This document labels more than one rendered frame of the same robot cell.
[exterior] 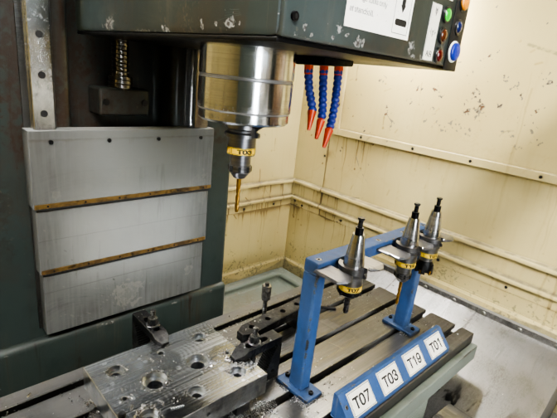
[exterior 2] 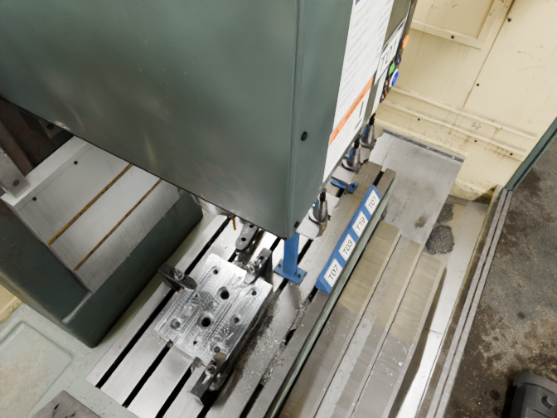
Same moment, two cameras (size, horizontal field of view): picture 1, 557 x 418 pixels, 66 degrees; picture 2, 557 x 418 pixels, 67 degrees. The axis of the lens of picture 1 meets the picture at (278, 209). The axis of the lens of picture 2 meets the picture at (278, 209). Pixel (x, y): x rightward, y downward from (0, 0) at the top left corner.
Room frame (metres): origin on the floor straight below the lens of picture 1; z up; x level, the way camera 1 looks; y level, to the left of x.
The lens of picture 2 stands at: (0.21, 0.13, 2.18)
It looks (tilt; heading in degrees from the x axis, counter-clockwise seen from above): 55 degrees down; 344
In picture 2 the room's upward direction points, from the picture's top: 1 degrees clockwise
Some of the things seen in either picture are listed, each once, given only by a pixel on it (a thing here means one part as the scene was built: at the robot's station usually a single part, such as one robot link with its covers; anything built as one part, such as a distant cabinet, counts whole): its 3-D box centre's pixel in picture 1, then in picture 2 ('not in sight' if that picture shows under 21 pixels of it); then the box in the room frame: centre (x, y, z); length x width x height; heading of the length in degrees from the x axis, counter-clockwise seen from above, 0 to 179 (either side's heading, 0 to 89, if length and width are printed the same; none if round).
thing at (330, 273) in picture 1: (336, 275); (310, 229); (0.78, -0.13, 1.21); 0.07 x 0.05 x 0.01; 45
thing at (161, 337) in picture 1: (151, 337); (179, 279); (0.84, 0.26, 0.97); 0.13 x 0.03 x 0.15; 45
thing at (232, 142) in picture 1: (241, 144); not in sight; (0.75, 0.08, 1.46); 0.05 x 0.05 x 0.03
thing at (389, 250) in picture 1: (395, 253); (344, 176); (0.93, -0.29, 1.21); 0.07 x 0.05 x 0.01; 45
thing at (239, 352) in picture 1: (255, 355); (258, 269); (0.82, 0.02, 0.97); 0.13 x 0.03 x 0.15; 135
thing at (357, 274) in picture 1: (352, 269); (319, 215); (0.81, -0.17, 1.21); 0.06 x 0.06 x 0.03
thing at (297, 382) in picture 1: (306, 332); (290, 250); (0.82, -0.09, 1.05); 0.10 x 0.05 x 0.30; 45
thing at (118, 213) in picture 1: (131, 223); (115, 196); (1.07, 0.39, 1.16); 0.48 x 0.05 x 0.51; 135
